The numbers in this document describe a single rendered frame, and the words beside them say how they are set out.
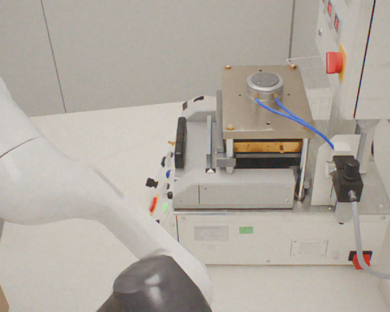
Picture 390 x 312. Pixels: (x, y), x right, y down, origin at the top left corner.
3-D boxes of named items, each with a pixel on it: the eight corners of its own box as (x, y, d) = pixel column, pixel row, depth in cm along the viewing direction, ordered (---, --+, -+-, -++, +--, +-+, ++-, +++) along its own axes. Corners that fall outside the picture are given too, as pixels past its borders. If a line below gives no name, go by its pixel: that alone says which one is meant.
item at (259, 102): (321, 97, 125) (327, 49, 117) (346, 179, 101) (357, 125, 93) (221, 99, 126) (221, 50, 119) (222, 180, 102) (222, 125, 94)
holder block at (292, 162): (292, 122, 126) (293, 114, 124) (303, 175, 110) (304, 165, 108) (225, 123, 127) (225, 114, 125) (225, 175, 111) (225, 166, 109)
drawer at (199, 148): (298, 132, 129) (300, 106, 124) (310, 191, 111) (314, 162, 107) (180, 134, 130) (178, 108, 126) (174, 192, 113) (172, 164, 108)
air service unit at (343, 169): (342, 188, 106) (352, 129, 97) (357, 241, 94) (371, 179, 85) (316, 188, 106) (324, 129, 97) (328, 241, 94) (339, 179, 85)
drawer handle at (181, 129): (186, 129, 125) (186, 115, 123) (183, 168, 113) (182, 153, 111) (178, 129, 125) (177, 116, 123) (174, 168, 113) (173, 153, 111)
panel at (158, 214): (155, 177, 145) (181, 127, 134) (143, 259, 121) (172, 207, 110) (149, 175, 144) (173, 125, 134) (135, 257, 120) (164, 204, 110)
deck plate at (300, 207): (357, 121, 134) (358, 118, 133) (394, 214, 106) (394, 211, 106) (181, 123, 136) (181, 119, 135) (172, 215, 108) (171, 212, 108)
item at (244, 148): (294, 104, 123) (298, 69, 117) (307, 162, 106) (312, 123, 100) (223, 105, 124) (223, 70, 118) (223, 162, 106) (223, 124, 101)
